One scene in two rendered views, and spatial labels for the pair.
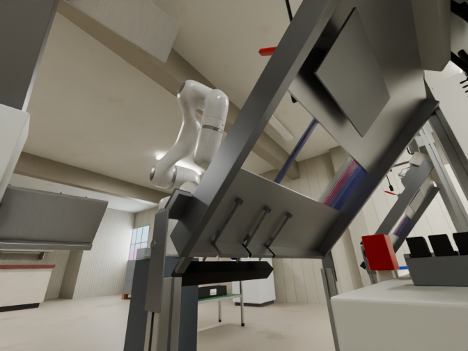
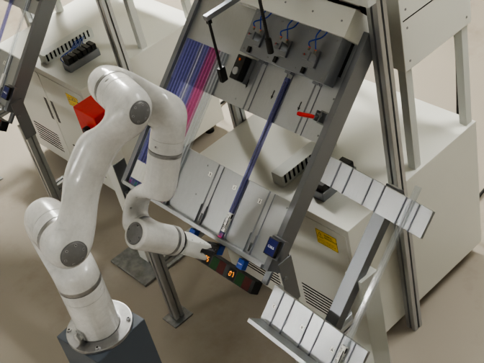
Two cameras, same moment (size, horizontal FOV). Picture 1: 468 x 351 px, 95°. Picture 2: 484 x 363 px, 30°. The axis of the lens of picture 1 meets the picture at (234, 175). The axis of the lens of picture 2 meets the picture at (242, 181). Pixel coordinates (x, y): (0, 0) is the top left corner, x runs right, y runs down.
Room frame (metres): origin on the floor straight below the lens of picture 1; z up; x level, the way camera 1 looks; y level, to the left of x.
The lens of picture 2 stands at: (0.05, 1.90, 2.50)
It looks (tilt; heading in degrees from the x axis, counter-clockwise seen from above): 39 degrees down; 284
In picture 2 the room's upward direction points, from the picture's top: 15 degrees counter-clockwise
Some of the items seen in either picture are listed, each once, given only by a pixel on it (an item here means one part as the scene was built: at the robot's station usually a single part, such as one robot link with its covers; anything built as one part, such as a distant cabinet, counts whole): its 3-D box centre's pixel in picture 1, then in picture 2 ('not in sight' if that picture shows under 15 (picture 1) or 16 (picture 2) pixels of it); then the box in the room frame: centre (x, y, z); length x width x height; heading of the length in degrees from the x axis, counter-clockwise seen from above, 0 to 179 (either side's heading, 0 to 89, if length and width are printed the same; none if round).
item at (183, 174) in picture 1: (180, 190); (60, 243); (0.96, 0.26, 1.00); 0.19 x 0.12 x 0.24; 127
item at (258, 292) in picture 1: (251, 267); not in sight; (4.98, -0.30, 0.68); 0.69 x 0.61 x 1.35; 54
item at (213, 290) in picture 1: (205, 292); not in sight; (3.04, 0.41, 0.41); 0.57 x 0.17 x 0.11; 138
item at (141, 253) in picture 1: (151, 272); not in sight; (6.88, 2.55, 0.66); 1.31 x 0.88 x 1.33; 54
